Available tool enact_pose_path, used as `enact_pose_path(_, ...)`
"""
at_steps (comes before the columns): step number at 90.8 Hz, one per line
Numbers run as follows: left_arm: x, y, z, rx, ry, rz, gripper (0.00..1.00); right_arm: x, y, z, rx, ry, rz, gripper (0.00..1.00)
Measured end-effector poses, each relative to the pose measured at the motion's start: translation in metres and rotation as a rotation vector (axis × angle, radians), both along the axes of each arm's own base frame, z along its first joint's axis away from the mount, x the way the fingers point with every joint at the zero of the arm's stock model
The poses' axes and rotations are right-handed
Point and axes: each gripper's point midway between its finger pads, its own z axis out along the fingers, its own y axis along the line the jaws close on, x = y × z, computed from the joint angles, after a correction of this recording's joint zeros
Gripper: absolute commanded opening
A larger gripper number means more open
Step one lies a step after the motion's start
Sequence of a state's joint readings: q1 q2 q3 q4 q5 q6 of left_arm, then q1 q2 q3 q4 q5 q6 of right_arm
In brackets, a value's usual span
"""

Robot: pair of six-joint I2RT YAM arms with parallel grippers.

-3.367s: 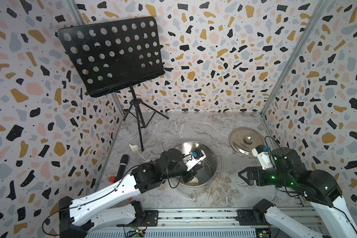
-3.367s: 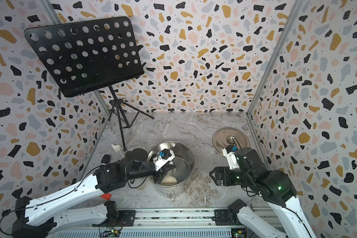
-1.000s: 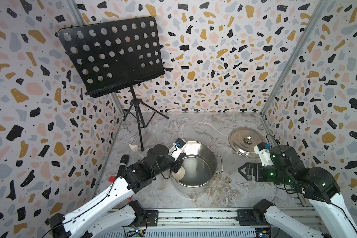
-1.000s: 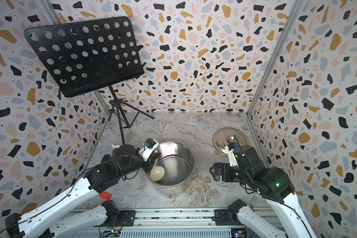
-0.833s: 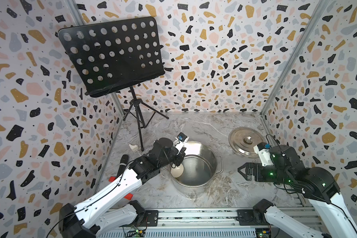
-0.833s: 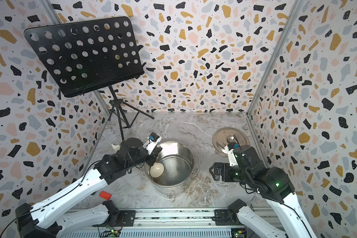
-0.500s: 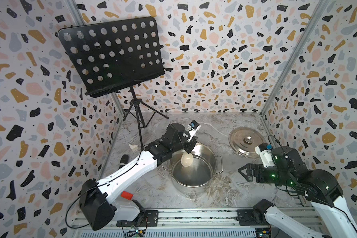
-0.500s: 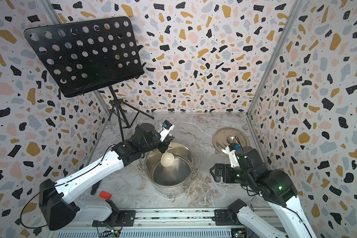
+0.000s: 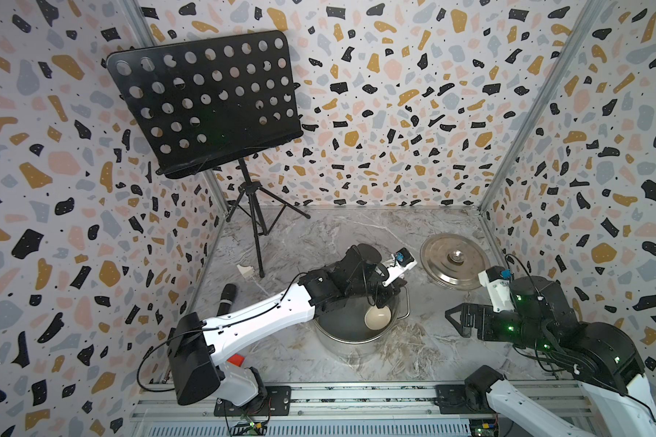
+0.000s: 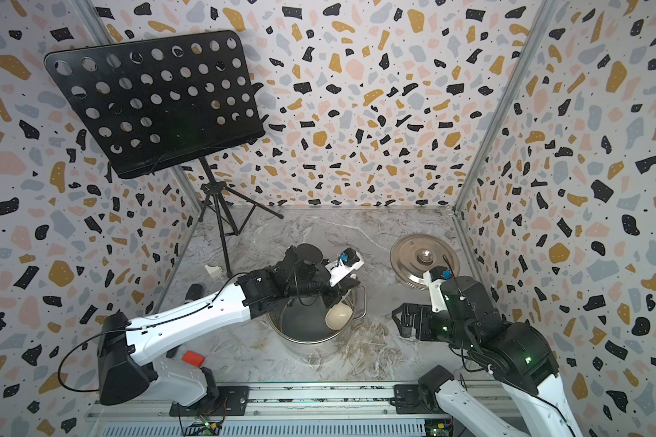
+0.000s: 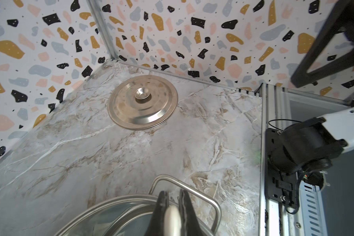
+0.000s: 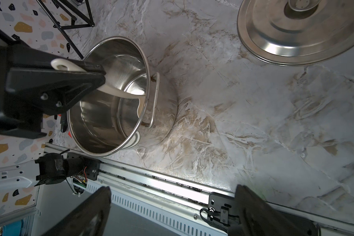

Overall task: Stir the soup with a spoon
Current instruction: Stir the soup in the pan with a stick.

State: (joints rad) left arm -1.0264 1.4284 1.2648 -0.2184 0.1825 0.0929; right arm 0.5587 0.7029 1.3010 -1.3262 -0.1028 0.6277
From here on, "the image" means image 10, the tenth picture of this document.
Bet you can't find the stainless steel pot lid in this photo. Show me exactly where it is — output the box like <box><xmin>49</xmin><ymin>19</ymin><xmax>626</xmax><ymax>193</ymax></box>
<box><xmin>390</xmin><ymin>234</ymin><xmax>460</xmax><ymax>288</ymax></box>

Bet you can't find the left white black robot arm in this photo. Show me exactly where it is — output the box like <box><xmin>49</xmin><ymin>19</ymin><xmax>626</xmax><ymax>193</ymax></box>
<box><xmin>93</xmin><ymin>243</ymin><xmax>364</xmax><ymax>413</ymax></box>

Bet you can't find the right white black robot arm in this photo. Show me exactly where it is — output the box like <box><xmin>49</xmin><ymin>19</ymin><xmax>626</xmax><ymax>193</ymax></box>
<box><xmin>392</xmin><ymin>272</ymin><xmax>582</xmax><ymax>436</ymax></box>

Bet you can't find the small white object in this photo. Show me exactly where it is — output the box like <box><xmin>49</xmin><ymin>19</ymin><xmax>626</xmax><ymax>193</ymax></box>
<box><xmin>204</xmin><ymin>265</ymin><xmax>225</xmax><ymax>280</ymax></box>

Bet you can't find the black cylindrical marker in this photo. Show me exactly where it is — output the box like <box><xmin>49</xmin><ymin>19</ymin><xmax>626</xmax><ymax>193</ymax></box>
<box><xmin>185</xmin><ymin>283</ymin><xmax>204</xmax><ymax>302</ymax></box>

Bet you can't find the right green circuit board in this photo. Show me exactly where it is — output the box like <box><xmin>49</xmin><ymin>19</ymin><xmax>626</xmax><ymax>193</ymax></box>
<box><xmin>425</xmin><ymin>419</ymin><xmax>454</xmax><ymax>437</ymax></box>

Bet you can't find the green circuit board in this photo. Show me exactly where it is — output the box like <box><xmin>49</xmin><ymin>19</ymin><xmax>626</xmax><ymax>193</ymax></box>
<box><xmin>425</xmin><ymin>419</ymin><xmax>454</xmax><ymax>437</ymax></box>
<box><xmin>182</xmin><ymin>417</ymin><xmax>224</xmax><ymax>436</ymax></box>

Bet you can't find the red block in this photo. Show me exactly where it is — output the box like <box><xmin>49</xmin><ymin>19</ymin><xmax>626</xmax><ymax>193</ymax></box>
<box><xmin>182</xmin><ymin>351</ymin><xmax>206</xmax><ymax>368</ymax></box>

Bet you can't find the left green circuit board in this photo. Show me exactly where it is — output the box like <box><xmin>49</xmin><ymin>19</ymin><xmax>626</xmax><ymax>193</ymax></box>
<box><xmin>182</xmin><ymin>417</ymin><xmax>224</xmax><ymax>436</ymax></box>

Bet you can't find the black perforated music stand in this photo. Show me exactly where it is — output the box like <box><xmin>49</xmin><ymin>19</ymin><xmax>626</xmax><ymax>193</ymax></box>
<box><xmin>43</xmin><ymin>29</ymin><xmax>284</xmax><ymax>278</ymax></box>

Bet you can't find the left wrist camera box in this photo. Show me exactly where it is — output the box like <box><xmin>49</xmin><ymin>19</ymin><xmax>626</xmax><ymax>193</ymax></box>
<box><xmin>326</xmin><ymin>248</ymin><xmax>364</xmax><ymax>287</ymax></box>

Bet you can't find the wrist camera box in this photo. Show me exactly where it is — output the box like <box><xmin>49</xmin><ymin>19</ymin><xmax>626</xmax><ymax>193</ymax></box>
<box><xmin>326</xmin><ymin>248</ymin><xmax>364</xmax><ymax>287</ymax></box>
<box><xmin>423</xmin><ymin>266</ymin><xmax>452</xmax><ymax>313</ymax></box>

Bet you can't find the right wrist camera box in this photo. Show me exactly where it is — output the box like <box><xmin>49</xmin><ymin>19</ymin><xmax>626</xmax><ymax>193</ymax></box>
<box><xmin>423</xmin><ymin>266</ymin><xmax>452</xmax><ymax>313</ymax></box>

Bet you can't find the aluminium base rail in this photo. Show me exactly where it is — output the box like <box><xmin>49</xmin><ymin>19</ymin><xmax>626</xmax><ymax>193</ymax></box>
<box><xmin>84</xmin><ymin>382</ymin><xmax>470</xmax><ymax>436</ymax></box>

